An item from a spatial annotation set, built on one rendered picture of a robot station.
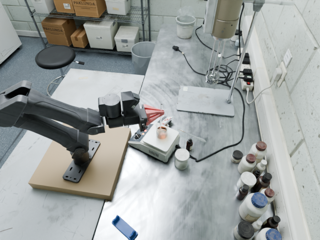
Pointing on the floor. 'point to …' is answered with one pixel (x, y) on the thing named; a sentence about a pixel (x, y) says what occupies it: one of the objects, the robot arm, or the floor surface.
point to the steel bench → (209, 215)
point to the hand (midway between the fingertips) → (162, 112)
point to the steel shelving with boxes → (78, 35)
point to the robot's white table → (10, 179)
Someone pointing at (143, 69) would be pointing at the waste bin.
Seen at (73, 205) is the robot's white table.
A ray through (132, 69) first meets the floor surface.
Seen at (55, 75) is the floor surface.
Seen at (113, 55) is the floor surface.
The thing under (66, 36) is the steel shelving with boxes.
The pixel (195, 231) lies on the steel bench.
